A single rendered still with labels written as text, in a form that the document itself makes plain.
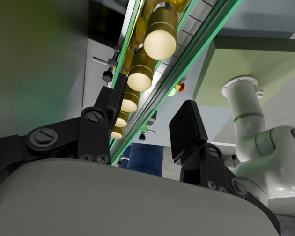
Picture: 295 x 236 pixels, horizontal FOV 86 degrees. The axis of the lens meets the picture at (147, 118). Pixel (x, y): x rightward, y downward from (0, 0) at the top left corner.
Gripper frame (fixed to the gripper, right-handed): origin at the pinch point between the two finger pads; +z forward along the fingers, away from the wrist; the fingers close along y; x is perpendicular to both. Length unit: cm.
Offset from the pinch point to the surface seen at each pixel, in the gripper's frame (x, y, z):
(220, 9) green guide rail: 7.5, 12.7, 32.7
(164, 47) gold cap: 2.3, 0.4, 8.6
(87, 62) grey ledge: -22, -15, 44
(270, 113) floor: -53, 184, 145
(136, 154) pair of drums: -205, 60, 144
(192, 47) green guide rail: -2.1, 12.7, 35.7
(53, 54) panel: -5.7, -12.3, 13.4
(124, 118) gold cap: -13.1, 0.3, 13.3
